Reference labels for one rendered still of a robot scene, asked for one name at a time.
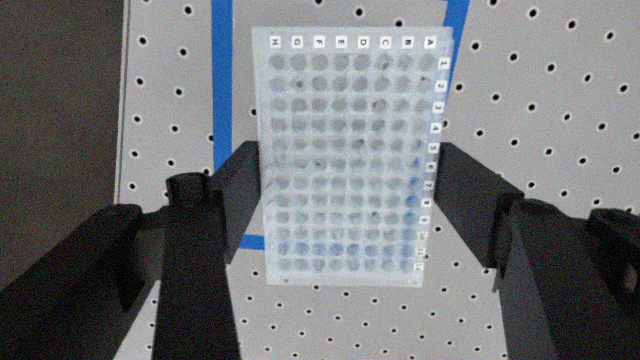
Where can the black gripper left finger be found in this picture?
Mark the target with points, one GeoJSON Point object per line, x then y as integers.
{"type": "Point", "coordinates": [69, 305]}

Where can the blue tape outline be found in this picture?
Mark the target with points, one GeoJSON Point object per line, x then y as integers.
{"type": "Point", "coordinates": [221, 31]}

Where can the white well plate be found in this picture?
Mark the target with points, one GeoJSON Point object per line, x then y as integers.
{"type": "Point", "coordinates": [359, 214]}

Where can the grey perforated base plate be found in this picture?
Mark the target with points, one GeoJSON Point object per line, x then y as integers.
{"type": "Point", "coordinates": [545, 93]}

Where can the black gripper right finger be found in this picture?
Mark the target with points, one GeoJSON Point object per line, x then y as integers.
{"type": "Point", "coordinates": [554, 303]}

